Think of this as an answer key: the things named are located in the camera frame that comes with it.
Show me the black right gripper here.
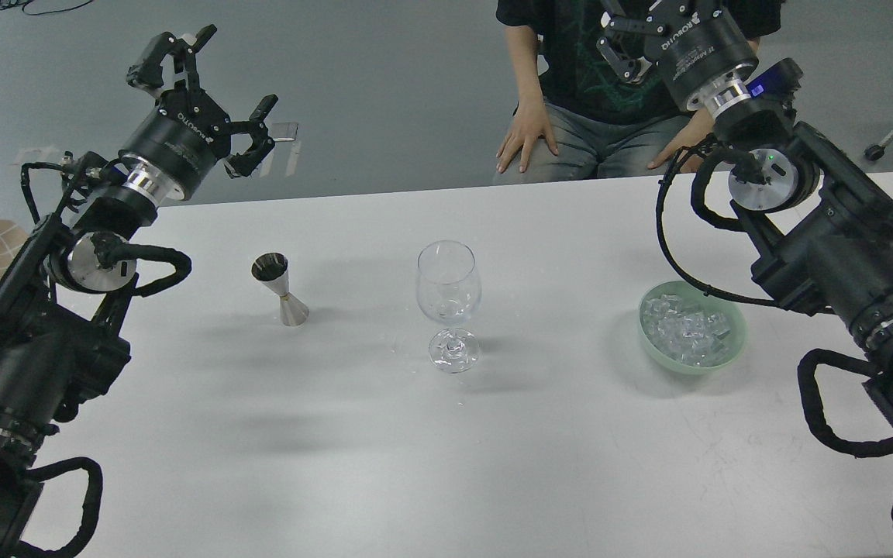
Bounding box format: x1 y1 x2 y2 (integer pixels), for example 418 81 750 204
596 1 759 111

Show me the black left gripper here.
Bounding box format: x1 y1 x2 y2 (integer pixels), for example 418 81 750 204
118 24 278 206

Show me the steel cocktail jigger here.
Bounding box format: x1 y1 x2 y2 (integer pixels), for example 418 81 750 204
251 252 311 326

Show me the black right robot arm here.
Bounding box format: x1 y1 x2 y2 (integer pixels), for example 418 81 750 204
598 1 893 506

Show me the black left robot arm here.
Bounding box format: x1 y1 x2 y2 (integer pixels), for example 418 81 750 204
0 25 277 557

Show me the pile of ice cubes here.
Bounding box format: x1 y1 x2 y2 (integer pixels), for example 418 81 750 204
640 294 736 368

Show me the clear wine glass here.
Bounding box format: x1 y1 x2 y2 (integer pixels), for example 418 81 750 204
415 239 482 374

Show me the person's left hand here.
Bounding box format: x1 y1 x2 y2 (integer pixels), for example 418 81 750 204
647 107 715 170

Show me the person's right hand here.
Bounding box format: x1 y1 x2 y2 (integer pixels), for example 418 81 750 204
495 98 560 174

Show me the seated person in black shirt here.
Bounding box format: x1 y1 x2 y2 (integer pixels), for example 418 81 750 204
492 0 784 185

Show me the green bowl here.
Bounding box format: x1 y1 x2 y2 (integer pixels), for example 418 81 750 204
637 281 747 377

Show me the black cable on floor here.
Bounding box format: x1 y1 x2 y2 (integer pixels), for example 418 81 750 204
0 0 95 32

